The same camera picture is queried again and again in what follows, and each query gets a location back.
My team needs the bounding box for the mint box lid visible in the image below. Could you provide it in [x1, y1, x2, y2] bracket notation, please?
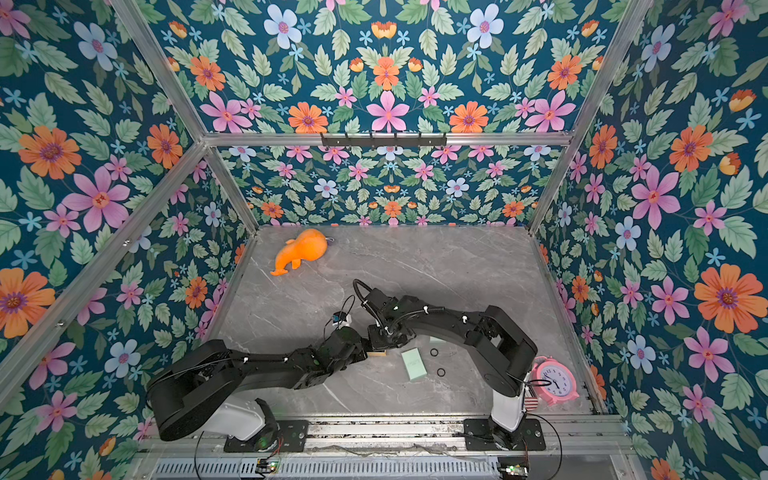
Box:
[401, 348, 428, 381]

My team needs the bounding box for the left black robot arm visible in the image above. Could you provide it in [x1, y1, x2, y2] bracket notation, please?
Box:
[146, 327, 371, 441]

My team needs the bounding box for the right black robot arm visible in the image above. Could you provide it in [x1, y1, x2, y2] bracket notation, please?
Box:
[357, 289, 538, 433]

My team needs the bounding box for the orange plush toy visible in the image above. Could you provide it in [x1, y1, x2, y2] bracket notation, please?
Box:
[270, 229, 329, 276]

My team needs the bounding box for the pink alarm clock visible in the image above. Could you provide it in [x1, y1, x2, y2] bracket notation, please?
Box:
[530, 356, 580, 406]

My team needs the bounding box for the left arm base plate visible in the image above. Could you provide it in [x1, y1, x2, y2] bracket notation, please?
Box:
[224, 420, 309, 454]

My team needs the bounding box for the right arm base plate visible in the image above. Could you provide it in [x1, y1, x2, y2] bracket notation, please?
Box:
[461, 418, 546, 452]

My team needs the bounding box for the black hook rail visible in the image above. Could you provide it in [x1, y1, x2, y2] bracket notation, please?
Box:
[320, 133, 448, 148]

